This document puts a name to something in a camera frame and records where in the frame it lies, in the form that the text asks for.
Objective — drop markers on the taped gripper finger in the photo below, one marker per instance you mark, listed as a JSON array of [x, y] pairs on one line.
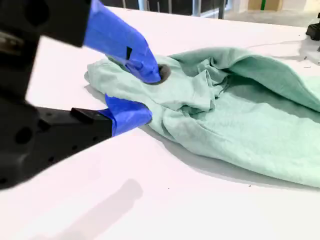
[[117, 37], [82, 130]]

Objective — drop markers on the pale green T-shirt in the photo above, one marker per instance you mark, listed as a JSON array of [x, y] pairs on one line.
[[237, 130]]

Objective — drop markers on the brown cardboard box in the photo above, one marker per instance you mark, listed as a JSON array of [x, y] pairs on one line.
[[265, 5]]

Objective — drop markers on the grey metal post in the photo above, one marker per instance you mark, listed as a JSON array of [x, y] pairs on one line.
[[221, 8]]

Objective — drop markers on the black camera stalk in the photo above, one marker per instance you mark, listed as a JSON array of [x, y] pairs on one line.
[[314, 31]]

